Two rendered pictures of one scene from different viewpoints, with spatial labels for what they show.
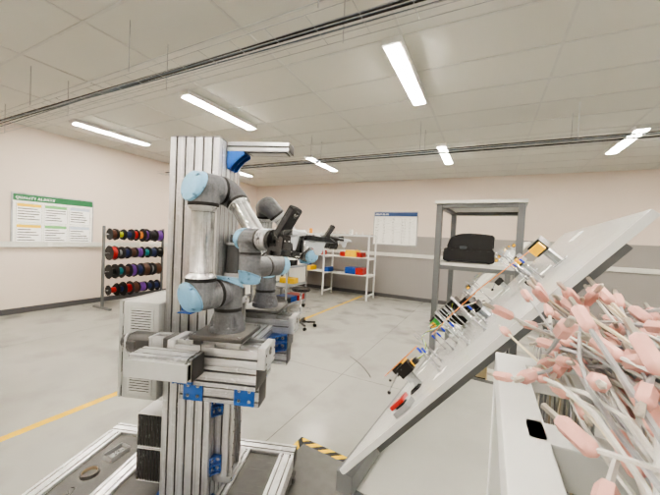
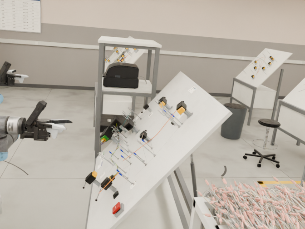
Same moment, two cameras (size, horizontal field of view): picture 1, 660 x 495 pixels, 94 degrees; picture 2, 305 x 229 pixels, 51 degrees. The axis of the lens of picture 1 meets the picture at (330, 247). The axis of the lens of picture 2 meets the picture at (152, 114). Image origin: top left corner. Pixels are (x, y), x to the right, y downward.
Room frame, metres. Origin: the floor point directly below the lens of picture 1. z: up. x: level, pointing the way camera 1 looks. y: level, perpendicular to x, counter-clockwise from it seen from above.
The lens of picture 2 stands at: (-0.29, 0.54, 2.02)
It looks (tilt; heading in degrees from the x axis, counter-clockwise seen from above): 16 degrees down; 322
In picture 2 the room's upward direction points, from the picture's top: 5 degrees clockwise
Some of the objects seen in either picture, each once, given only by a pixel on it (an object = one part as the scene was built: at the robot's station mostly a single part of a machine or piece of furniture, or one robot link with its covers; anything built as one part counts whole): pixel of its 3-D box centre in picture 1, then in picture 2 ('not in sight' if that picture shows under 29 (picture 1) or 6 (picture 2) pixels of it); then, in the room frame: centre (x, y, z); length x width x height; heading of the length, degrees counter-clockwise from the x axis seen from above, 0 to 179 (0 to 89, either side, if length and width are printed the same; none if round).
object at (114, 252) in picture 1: (135, 265); not in sight; (6.55, 4.11, 0.81); 1.29 x 0.55 x 1.62; 154
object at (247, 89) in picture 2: not in sight; (257, 84); (4.04, -5.94, 0.83); 1.18 x 0.72 x 1.65; 151
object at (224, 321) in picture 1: (227, 317); not in sight; (1.33, 0.43, 1.21); 0.15 x 0.15 x 0.10
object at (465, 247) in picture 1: (469, 247); (120, 74); (2.06, -0.93, 1.56); 0.30 x 0.23 x 0.19; 61
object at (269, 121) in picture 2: not in sight; (263, 141); (2.36, -3.88, 0.34); 0.58 x 0.55 x 0.69; 134
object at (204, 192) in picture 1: (202, 242); not in sight; (1.21, 0.50, 1.54); 0.15 x 0.12 x 0.55; 147
